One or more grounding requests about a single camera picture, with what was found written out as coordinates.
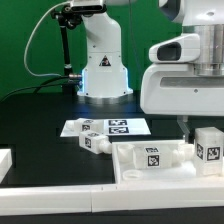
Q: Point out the black camera stand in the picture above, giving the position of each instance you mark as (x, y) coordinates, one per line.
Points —
(67, 20)

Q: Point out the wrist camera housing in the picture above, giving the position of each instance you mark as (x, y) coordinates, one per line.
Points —
(182, 49)

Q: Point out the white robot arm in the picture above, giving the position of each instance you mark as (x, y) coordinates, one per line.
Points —
(104, 76)

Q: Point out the white U-shaped fence wall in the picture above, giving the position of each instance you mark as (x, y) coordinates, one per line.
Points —
(198, 192)

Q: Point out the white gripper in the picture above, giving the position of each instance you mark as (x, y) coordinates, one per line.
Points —
(174, 89)

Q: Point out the white marker sheet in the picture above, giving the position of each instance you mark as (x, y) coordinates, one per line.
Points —
(113, 127)

